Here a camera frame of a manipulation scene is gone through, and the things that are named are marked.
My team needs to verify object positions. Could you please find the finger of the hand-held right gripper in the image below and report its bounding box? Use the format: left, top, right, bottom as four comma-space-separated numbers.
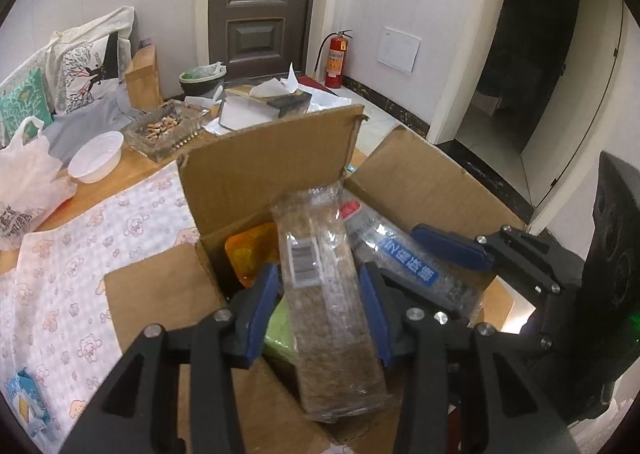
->
411, 223, 583, 295
380, 277, 556, 360

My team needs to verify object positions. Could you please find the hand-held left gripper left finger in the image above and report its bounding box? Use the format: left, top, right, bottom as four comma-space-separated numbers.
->
60, 263, 281, 454

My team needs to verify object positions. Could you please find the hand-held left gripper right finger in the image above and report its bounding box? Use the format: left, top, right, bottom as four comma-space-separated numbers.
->
359, 261, 583, 454

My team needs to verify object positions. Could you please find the crushed clear water bottle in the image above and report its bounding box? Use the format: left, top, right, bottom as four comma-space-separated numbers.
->
340, 199, 483, 320

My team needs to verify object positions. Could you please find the clear brown snack packet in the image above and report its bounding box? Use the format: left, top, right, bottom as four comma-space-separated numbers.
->
270, 187, 391, 424

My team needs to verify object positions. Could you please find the orange snack packet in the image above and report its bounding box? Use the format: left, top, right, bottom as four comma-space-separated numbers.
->
224, 223, 281, 290

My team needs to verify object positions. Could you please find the cardboard box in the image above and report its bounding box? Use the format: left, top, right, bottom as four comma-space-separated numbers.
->
102, 104, 531, 454

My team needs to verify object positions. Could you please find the green snack packet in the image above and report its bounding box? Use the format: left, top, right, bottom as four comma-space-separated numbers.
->
262, 297, 301, 365

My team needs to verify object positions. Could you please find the printed tablecloth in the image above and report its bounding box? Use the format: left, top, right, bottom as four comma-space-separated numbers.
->
0, 161, 236, 442

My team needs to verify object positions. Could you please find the tissue box with papers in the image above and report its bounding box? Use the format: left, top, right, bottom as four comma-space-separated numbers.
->
202, 84, 351, 135

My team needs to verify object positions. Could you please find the glass ashtray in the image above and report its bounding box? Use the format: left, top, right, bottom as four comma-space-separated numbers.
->
122, 101, 211, 162

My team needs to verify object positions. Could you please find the red door mat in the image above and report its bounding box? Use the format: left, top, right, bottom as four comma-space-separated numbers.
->
297, 74, 333, 91

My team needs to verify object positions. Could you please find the red fire extinguisher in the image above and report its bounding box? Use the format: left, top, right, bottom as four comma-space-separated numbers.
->
315, 29, 353, 89

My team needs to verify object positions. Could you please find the white bowl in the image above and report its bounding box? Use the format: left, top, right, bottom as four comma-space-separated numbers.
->
67, 131, 124, 184

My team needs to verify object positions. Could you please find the trash bin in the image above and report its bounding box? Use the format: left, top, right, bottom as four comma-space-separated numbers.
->
179, 62, 227, 98

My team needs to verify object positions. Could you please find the small blue packet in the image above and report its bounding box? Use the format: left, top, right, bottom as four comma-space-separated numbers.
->
5, 368, 51, 439

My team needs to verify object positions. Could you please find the brown paper bag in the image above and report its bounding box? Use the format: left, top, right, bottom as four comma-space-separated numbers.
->
124, 44, 165, 110

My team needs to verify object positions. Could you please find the grey cloth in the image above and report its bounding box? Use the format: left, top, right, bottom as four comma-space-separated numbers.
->
42, 84, 146, 165

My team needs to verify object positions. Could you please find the white plastic bag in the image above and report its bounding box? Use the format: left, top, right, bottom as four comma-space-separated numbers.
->
0, 115, 78, 251

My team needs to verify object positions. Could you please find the dark brown door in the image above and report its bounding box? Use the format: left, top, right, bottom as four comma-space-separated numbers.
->
197, 0, 321, 80

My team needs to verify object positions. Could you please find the printed tote bag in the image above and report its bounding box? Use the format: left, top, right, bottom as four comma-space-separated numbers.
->
46, 6, 136, 116

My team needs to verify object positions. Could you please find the teal print pillow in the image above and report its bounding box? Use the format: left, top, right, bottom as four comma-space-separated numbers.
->
0, 68, 55, 147

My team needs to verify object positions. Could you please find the white wall notice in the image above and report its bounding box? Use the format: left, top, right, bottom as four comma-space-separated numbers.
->
377, 26, 422, 74

